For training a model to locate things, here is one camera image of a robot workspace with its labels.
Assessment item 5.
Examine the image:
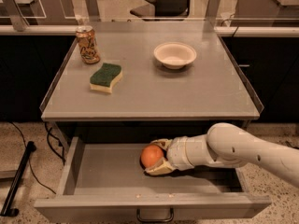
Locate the orange fruit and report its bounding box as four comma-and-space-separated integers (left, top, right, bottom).
140, 145, 164, 168

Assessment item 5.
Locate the clear acrylic barrier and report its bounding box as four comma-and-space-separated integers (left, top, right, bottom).
0, 0, 299, 33

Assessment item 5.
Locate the black floor cable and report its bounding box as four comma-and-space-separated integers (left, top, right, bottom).
8, 121, 66, 195

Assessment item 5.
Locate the black floor stand bar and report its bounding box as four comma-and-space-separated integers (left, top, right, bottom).
0, 141, 36, 217

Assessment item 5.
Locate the white bowl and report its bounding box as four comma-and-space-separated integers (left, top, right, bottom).
153, 42, 197, 70

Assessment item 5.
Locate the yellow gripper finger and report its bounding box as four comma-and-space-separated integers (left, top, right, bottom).
150, 138, 172, 151
145, 158, 176, 175

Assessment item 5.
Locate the golden soda can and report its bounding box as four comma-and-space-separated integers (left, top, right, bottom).
76, 25, 100, 64

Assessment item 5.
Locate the black office chair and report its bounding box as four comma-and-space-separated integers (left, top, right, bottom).
130, 0, 191, 21

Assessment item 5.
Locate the green yellow sponge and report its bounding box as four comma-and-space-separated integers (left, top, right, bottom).
90, 63, 122, 93

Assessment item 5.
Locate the grey cabinet table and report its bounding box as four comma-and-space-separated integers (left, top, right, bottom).
39, 20, 264, 147

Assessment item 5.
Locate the open grey top drawer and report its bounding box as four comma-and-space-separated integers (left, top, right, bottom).
35, 137, 271, 223

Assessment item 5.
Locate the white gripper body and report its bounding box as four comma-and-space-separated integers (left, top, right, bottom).
166, 136, 194, 171

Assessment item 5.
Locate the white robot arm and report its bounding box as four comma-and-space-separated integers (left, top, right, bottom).
145, 123, 299, 188

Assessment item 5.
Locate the black drawer handle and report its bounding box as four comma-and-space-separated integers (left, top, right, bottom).
136, 208, 175, 224

